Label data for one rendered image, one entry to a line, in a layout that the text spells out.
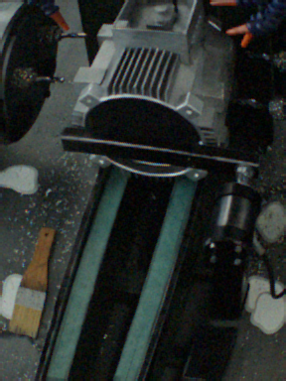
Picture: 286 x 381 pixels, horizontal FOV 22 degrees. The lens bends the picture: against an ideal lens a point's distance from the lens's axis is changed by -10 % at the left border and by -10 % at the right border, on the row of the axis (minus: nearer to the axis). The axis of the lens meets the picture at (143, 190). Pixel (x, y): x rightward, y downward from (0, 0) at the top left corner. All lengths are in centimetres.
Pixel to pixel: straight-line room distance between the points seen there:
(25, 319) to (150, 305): 23
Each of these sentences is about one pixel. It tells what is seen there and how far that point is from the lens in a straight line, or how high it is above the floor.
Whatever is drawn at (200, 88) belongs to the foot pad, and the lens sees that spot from 95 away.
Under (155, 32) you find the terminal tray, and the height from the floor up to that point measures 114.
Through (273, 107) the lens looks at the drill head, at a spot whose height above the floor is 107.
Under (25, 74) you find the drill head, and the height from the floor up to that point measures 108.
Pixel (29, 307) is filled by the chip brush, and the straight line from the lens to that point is 111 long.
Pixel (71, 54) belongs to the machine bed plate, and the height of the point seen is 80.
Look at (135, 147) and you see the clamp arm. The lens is 95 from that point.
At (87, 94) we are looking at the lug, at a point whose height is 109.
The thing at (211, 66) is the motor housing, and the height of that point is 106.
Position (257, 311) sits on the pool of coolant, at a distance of 107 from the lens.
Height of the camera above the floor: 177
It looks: 54 degrees down
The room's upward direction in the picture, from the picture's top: 10 degrees counter-clockwise
